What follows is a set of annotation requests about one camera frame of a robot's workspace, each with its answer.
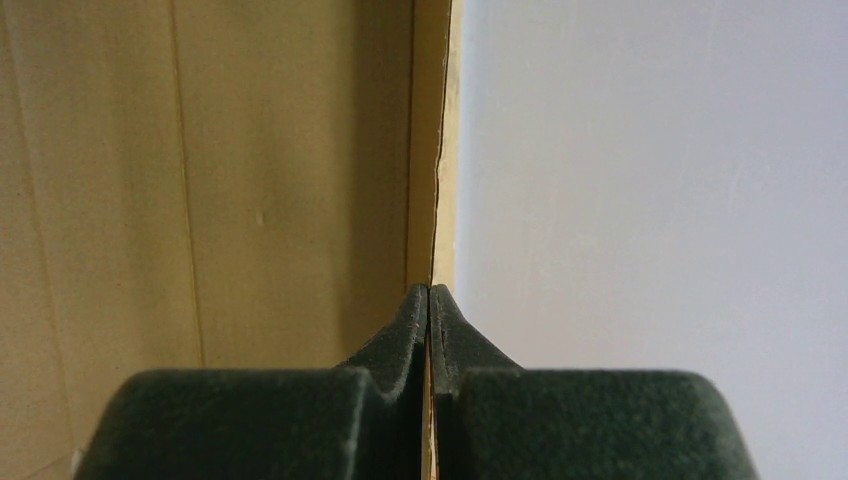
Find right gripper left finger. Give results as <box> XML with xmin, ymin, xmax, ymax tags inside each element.
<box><xmin>75</xmin><ymin>285</ymin><xmax>428</xmax><ymax>479</ymax></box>

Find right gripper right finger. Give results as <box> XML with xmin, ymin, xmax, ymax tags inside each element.
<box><xmin>429</xmin><ymin>285</ymin><xmax>758</xmax><ymax>479</ymax></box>

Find brown cardboard box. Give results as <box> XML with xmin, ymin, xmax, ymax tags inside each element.
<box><xmin>1</xmin><ymin>1</ymin><xmax>463</xmax><ymax>479</ymax></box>

